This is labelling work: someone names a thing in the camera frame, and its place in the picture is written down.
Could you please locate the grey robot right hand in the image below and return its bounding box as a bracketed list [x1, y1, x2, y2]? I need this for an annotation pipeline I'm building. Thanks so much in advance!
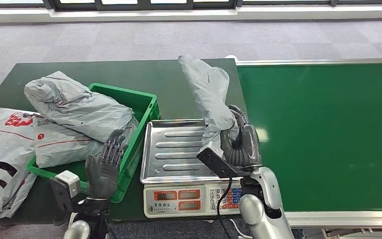
[229, 104, 263, 169]

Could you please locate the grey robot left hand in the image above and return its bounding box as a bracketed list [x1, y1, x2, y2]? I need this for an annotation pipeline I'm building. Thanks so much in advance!
[85, 129, 129, 200]

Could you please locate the small grey mailer package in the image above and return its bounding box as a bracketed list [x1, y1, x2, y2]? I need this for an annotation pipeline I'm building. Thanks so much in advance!
[178, 54, 241, 156]

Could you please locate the white package with red line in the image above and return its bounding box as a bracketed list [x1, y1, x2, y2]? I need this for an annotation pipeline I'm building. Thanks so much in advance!
[32, 114, 139, 169]

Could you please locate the large crumpled grey package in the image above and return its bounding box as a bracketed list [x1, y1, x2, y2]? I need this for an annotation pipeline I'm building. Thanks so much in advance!
[23, 71, 139, 144]

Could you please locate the white electronic weighing scale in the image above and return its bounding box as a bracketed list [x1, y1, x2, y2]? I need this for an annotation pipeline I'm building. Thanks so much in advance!
[140, 119, 254, 219]

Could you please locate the green plastic basket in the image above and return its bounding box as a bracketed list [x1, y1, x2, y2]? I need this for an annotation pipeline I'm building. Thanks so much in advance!
[26, 83, 161, 204]

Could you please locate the white package with black letters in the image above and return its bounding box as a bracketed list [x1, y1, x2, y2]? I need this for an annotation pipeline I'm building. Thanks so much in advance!
[0, 107, 43, 219]

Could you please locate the green belt conveyor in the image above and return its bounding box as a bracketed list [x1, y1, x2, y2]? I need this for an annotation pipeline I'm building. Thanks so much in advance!
[225, 54, 382, 229]

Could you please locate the steel scale tray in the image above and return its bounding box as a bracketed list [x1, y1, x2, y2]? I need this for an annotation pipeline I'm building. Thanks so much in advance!
[140, 119, 244, 185]

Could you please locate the white window ledge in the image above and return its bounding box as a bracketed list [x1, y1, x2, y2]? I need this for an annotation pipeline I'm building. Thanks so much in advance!
[0, 3, 382, 23]

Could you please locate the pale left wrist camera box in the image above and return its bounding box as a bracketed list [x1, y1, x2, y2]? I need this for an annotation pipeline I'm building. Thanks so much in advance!
[49, 170, 81, 212]

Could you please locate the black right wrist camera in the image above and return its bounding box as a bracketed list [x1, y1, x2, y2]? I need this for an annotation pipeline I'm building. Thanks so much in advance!
[196, 145, 251, 180]

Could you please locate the black camera cable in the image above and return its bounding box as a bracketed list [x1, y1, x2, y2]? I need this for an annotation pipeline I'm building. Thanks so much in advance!
[216, 177, 233, 239]

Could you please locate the white cable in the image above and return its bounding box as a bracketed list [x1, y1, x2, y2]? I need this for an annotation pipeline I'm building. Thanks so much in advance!
[229, 219, 253, 239]

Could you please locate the dark window frame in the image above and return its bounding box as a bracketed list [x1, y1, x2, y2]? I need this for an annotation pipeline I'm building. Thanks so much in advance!
[0, 0, 382, 10]

